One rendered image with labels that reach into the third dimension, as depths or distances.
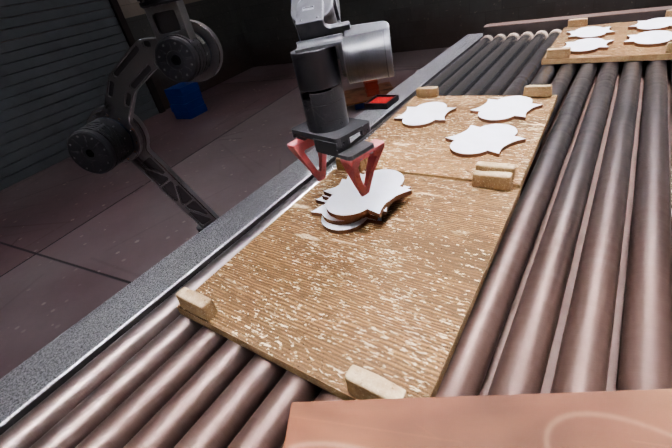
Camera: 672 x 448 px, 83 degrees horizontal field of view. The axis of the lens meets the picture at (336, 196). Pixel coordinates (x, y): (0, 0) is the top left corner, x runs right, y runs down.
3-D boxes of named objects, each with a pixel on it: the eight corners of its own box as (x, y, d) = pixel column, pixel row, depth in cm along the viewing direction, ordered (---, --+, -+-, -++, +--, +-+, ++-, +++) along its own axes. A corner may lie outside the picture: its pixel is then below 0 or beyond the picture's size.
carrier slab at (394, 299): (180, 314, 53) (175, 306, 52) (338, 172, 80) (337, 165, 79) (417, 440, 34) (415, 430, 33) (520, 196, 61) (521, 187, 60)
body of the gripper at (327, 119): (325, 124, 60) (314, 76, 56) (373, 133, 52) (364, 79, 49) (292, 140, 56) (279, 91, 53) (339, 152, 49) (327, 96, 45)
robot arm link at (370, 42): (315, 49, 58) (297, -3, 51) (390, 34, 56) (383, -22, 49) (312, 109, 52) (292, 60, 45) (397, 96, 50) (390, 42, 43)
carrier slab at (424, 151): (339, 170, 81) (337, 164, 80) (415, 101, 108) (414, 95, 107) (520, 193, 61) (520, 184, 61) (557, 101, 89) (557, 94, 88)
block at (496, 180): (471, 187, 62) (471, 173, 61) (474, 182, 64) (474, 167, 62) (510, 192, 59) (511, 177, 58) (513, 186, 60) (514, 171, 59)
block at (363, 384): (347, 395, 37) (341, 377, 35) (357, 378, 38) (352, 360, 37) (403, 424, 33) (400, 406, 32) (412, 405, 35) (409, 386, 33)
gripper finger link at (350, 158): (357, 176, 60) (346, 120, 55) (392, 187, 55) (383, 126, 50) (325, 196, 57) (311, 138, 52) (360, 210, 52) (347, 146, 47)
